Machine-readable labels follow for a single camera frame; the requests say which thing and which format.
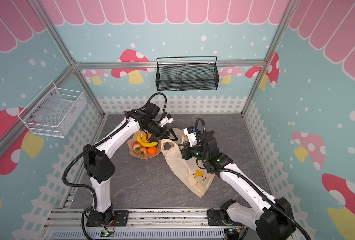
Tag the orange tangerine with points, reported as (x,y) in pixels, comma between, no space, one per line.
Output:
(152,150)

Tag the pink wavy fruit plate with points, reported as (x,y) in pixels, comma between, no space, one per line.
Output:
(147,156)

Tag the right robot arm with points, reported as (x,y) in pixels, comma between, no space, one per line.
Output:
(271,218)

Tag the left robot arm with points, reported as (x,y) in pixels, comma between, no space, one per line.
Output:
(98,164)

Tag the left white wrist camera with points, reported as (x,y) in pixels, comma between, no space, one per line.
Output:
(166,120)

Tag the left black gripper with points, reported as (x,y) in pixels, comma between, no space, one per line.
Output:
(162,134)

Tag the black mesh wall basket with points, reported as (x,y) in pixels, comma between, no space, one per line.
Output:
(196,73)

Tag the banana print plastic bag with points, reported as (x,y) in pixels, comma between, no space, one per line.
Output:
(195,179)

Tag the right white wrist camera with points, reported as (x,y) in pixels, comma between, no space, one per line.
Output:
(191,134)

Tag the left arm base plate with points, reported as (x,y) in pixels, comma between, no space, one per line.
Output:
(109,218)

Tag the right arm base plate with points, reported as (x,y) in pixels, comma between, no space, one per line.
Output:
(218,217)

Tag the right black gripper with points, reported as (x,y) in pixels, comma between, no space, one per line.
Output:
(186,151)

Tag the white mesh wall basket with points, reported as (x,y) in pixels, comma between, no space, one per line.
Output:
(54,112)

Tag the long yellow banana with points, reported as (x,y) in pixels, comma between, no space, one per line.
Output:
(145,140)

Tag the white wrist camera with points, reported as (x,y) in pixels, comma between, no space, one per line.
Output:
(191,134)
(166,120)

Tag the aluminium front rail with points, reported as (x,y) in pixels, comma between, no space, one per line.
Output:
(158,218)

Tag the red strawberry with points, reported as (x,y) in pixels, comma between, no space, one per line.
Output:
(143,151)

